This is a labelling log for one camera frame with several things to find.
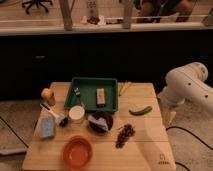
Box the white dish brush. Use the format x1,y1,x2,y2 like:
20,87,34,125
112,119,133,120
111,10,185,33
40,103,68,127

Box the wooden post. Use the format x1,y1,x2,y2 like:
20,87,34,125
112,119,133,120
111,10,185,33
59,0,72,31
123,0,134,29

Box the wooden post right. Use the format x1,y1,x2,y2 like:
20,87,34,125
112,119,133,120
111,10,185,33
123,0,134,29

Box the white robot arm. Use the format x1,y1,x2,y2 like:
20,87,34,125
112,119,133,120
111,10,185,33
158,62,213,127

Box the wooden post left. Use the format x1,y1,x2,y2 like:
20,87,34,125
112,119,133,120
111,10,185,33
59,0,72,31

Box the seated person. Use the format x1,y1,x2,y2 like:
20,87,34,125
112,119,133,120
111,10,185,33
134,0,193,23

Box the dark bowl with cloth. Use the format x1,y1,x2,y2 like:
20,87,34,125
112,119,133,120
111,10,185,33
88,112,113,133

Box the white paper cup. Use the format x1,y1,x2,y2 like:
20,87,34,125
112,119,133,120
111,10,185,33
69,105,85,123

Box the green pepper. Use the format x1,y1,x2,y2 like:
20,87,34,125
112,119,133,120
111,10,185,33
129,106,152,116

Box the blue sponge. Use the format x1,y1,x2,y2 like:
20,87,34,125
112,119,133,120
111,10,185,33
39,116,55,139

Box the yellow sticks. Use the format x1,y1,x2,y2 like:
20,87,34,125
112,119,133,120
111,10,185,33
119,81,131,96

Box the small black white toy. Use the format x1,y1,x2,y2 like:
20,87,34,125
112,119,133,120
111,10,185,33
74,88,81,97

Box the black cable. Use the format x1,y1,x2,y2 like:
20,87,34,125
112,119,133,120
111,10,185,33
165,125,213,171

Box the yellow apple toy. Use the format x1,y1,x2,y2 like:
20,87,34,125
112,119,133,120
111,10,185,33
41,88,56,106

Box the wooden block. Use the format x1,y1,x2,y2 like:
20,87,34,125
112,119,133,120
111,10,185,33
96,88,105,106

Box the office chair base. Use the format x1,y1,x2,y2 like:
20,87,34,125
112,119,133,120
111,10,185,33
21,0,53,14

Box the green plastic tray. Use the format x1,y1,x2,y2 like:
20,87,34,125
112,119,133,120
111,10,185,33
64,77,118,113

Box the orange plastic bowl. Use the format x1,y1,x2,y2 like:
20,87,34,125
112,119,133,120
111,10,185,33
61,135,93,171

